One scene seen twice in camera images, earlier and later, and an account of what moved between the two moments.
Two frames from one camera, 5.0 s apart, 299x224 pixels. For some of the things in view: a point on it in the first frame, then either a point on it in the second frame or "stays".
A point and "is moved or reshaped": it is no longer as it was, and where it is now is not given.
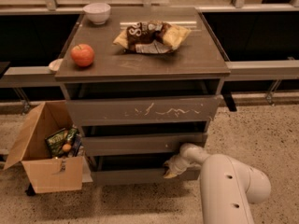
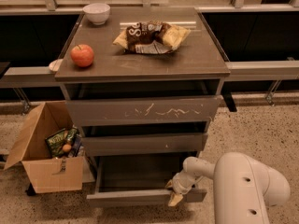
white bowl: (97, 13) stays
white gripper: (179, 166) → (179, 184)
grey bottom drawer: (140, 176) is moved or reshaped
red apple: (82, 54) stays
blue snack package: (76, 145) stays
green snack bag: (56, 141) stays
